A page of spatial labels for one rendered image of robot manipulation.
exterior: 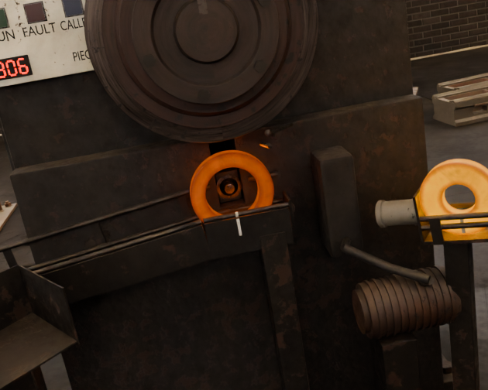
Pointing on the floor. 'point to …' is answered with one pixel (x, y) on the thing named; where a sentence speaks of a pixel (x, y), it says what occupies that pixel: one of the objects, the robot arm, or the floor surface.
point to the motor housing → (401, 322)
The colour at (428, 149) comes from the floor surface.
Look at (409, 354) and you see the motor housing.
